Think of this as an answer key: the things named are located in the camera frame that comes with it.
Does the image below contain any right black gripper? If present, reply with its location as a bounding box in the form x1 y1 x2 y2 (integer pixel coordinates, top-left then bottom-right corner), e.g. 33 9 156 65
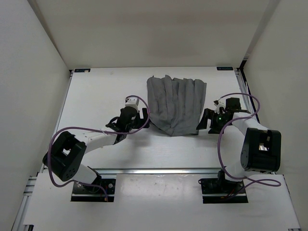
196 108 231 134

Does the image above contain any grey pleated skirt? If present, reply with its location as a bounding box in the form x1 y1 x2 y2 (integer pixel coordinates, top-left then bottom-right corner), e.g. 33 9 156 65
147 75 207 137

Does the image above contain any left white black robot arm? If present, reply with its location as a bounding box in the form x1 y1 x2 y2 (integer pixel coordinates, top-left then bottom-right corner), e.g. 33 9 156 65
42 106 150 193

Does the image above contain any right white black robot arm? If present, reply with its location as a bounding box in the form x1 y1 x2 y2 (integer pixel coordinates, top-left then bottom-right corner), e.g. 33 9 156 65
197 98 282 193

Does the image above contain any right blue label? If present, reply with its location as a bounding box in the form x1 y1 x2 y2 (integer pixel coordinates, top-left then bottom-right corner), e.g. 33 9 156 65
217 66 233 71

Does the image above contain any blue label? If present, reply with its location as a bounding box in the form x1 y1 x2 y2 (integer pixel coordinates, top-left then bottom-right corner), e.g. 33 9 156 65
217 66 233 71
74 68 90 73

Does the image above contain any left blue label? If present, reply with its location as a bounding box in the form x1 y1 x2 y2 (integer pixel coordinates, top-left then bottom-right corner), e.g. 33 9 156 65
74 68 90 73

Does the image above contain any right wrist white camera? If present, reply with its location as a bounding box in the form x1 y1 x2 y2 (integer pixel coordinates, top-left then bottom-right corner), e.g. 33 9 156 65
214 101 226 114

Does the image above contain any wrist white camera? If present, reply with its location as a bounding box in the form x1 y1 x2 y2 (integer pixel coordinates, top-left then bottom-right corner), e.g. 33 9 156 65
125 97 139 112
214 101 226 114

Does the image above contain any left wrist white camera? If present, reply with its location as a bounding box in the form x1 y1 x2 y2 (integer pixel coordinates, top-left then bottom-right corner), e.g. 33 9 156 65
125 97 139 112

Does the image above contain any aluminium front rail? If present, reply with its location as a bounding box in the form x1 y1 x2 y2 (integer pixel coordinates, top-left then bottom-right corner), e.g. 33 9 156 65
95 168 220 175

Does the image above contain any right aluminium frame rail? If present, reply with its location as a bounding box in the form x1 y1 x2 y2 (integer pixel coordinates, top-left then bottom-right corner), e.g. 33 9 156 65
243 72 306 230

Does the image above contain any aluminium frame rail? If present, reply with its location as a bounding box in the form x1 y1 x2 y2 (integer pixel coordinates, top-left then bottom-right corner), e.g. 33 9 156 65
11 69 74 231
243 72 306 230

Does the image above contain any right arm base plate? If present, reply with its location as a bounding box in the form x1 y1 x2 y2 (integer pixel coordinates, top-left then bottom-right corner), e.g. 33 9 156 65
198 170 248 204

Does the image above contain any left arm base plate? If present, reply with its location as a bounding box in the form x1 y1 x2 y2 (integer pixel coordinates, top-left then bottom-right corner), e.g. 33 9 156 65
71 173 116 203

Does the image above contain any left aluminium frame rail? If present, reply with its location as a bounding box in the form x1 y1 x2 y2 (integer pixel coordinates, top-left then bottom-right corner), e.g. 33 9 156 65
11 69 74 231

